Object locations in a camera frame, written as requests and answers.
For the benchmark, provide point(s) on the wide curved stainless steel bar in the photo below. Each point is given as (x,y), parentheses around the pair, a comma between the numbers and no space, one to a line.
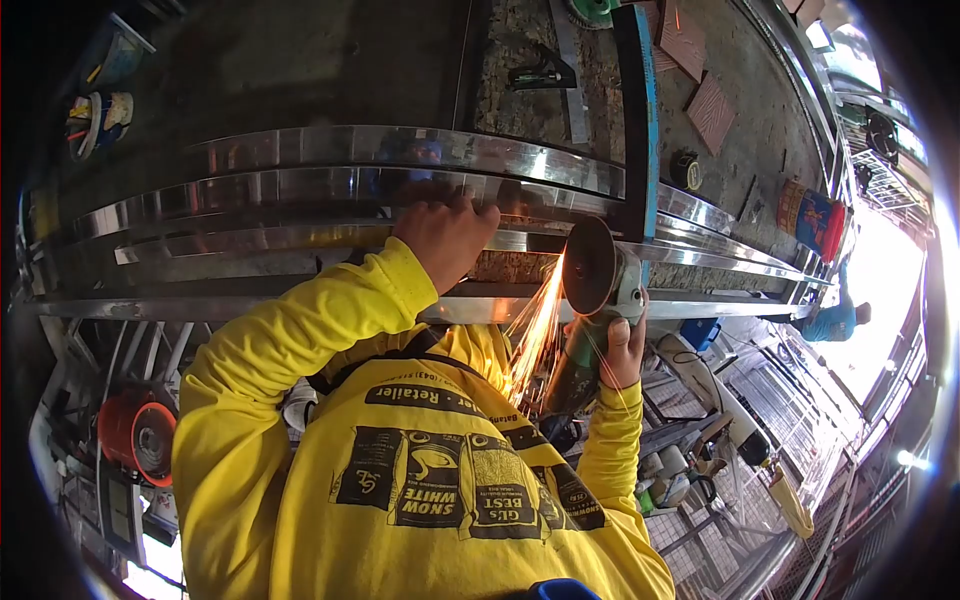
(315,146)

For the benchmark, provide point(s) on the reddish brown tile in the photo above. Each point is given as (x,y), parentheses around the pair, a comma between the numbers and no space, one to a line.
(681,41)
(711,112)

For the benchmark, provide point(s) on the person's left hand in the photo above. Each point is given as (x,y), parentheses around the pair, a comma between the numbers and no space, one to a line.
(446,244)

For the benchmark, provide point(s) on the steel ruler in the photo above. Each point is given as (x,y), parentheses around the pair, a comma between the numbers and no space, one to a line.
(573,90)

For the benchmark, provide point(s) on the blue bucket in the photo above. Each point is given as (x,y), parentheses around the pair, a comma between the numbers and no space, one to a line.
(116,52)

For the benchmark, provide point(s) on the person's left fingers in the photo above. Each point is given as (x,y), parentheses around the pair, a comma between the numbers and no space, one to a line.
(461,210)

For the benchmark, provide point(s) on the bucket of tools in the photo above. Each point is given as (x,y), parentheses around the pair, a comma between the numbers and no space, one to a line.
(101,124)

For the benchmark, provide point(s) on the blue box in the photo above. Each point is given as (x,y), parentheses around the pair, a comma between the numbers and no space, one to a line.
(699,334)

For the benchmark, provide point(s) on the orange round fan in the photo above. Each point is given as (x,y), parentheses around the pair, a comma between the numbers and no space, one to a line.
(139,435)

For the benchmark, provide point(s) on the black yellow tape measure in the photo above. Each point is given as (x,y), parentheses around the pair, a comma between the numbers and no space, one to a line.
(687,171)

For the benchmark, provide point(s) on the person's right hand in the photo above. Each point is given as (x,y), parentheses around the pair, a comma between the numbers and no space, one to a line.
(624,360)

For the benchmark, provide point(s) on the green angle grinder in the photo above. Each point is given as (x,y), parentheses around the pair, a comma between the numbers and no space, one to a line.
(596,285)

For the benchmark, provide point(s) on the white gas cylinder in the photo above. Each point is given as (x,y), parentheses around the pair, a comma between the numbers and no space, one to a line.
(712,390)

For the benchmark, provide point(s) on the person's right thumb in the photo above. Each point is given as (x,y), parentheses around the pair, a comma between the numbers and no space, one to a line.
(619,339)

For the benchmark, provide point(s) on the green grinding disc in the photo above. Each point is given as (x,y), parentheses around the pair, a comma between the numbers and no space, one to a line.
(589,11)

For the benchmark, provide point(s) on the black standing fan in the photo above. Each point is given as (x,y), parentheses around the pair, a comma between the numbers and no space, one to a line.
(882,135)

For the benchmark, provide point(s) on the long curved stainless steel bar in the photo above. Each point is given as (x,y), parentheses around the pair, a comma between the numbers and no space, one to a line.
(247,193)

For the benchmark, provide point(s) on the person's body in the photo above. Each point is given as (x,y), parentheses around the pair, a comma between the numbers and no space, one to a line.
(420,480)

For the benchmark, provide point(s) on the red and blue can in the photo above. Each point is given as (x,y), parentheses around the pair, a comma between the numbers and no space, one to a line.
(810,217)

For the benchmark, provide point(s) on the person's right fingers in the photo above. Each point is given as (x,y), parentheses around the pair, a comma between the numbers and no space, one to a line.
(642,311)

